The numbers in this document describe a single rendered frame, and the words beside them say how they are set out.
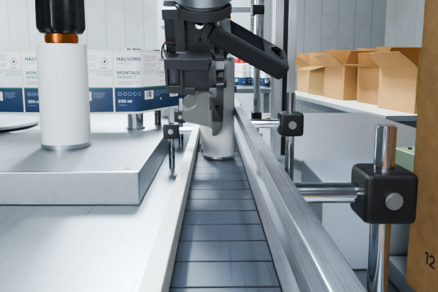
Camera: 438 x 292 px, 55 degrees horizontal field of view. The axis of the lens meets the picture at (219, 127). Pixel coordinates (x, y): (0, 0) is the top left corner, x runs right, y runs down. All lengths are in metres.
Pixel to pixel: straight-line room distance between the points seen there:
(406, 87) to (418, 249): 2.14
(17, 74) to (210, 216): 0.74
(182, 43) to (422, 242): 0.36
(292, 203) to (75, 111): 0.63
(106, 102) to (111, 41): 3.83
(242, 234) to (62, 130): 0.49
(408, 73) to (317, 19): 2.74
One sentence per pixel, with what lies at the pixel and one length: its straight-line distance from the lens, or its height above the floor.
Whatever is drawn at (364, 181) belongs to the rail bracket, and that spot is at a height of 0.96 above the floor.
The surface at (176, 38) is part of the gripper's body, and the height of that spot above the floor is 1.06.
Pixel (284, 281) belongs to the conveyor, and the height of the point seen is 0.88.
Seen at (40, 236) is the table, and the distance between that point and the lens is 0.56.
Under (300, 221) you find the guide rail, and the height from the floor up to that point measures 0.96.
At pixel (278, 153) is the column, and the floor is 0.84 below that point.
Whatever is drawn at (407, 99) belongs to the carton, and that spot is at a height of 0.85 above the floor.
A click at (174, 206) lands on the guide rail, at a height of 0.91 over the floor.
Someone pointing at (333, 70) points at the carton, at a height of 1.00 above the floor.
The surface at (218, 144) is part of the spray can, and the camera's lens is 0.67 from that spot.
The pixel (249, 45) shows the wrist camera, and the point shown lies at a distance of 0.55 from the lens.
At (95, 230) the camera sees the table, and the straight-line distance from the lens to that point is 0.55.
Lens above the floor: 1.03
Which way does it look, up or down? 8 degrees down
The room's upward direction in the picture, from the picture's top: straight up
